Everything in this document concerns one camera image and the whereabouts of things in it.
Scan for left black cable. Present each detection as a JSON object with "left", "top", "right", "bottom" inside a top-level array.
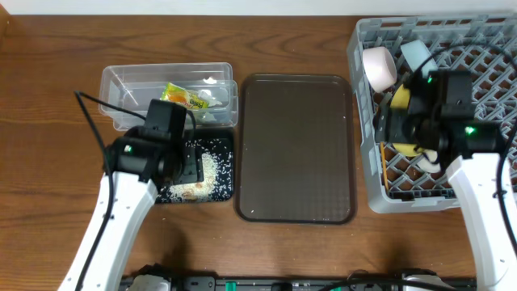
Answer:
[{"left": 74, "top": 91, "right": 147, "bottom": 291}]

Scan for grey dishwasher rack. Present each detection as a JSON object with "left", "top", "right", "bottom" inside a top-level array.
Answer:
[{"left": 347, "top": 14, "right": 516, "bottom": 213}]

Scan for wooden chopstick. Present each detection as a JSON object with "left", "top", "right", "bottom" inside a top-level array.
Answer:
[{"left": 380, "top": 142, "right": 389, "bottom": 194}]

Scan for right black cable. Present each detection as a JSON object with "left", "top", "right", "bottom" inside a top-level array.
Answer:
[{"left": 403, "top": 40, "right": 517, "bottom": 251}]

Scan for brown serving tray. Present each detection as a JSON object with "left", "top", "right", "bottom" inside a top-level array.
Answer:
[{"left": 235, "top": 74, "right": 357, "bottom": 225}]

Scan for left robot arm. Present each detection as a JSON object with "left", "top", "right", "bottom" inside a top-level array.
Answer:
[{"left": 60, "top": 99, "right": 204, "bottom": 290}]

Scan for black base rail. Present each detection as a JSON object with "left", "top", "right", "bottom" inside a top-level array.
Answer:
[{"left": 118, "top": 264, "right": 477, "bottom": 291}]

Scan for blue bowl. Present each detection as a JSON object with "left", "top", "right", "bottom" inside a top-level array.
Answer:
[{"left": 401, "top": 40, "right": 438, "bottom": 78}]

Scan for clear plastic bin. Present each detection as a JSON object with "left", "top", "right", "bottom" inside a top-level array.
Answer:
[{"left": 99, "top": 62, "right": 238, "bottom": 128}]

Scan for yellow plate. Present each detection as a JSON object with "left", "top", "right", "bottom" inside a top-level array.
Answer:
[{"left": 390, "top": 85, "right": 422, "bottom": 157}]

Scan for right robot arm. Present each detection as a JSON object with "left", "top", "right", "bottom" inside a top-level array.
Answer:
[{"left": 375, "top": 70, "right": 516, "bottom": 290}]

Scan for black waste tray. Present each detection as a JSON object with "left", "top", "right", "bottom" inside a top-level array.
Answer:
[{"left": 155, "top": 129, "right": 235, "bottom": 205}]

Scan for black cable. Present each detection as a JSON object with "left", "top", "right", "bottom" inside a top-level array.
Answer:
[
  {"left": 74, "top": 91, "right": 147, "bottom": 291},
  {"left": 403, "top": 40, "right": 517, "bottom": 251}
]

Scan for rice and food scraps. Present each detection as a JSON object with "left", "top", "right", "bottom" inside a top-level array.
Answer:
[{"left": 161, "top": 138, "right": 234, "bottom": 202}]

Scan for small white cup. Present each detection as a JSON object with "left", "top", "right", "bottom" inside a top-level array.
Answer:
[{"left": 417, "top": 150, "right": 441, "bottom": 174}]

